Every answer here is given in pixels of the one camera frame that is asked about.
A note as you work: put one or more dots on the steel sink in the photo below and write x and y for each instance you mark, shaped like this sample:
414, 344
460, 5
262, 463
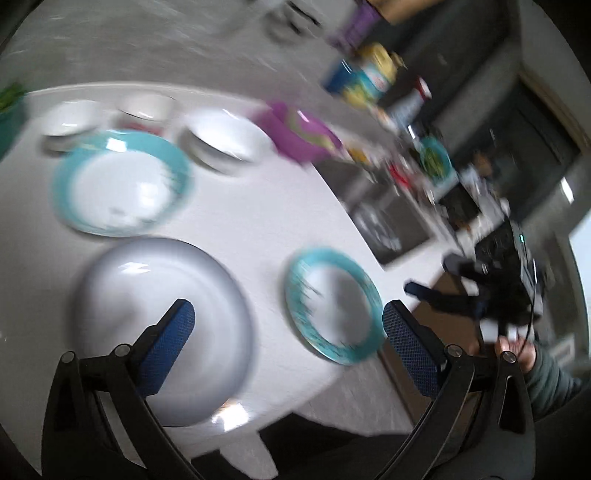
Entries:
392, 224

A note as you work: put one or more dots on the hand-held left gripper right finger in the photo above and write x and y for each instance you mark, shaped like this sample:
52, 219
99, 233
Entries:
411, 353

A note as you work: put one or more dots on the teal basin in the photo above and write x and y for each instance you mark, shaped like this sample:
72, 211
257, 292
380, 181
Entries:
9, 122

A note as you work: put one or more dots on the small teal-rimmed plate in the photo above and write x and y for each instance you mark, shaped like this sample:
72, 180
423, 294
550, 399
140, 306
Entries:
332, 309

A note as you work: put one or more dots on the large teal-rimmed plate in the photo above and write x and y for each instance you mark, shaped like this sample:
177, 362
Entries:
122, 182

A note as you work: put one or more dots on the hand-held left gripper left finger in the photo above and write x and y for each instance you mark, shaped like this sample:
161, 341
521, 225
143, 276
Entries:
170, 350

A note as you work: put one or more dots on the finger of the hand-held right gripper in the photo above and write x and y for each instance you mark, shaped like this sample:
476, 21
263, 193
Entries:
436, 297
461, 270

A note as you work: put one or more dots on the purple package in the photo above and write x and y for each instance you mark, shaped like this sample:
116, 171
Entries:
356, 23

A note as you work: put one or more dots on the person's right forearm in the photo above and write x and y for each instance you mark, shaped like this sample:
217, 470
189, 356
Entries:
556, 383

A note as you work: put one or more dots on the white spray bottle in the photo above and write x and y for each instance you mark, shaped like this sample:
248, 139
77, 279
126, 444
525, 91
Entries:
410, 104

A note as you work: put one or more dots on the small teal bowl of greens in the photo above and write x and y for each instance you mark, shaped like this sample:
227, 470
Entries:
435, 159

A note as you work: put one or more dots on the large white plate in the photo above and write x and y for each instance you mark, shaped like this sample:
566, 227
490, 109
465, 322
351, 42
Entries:
161, 323

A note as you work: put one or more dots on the floral white bowl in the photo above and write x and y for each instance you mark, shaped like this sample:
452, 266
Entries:
145, 108

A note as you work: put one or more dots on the purple basin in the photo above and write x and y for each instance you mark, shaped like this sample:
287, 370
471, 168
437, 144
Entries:
295, 136

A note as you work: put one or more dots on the blue and yellow container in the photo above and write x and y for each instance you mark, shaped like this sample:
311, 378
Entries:
364, 76

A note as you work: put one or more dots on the person's right hand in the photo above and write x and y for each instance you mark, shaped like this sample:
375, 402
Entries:
519, 353

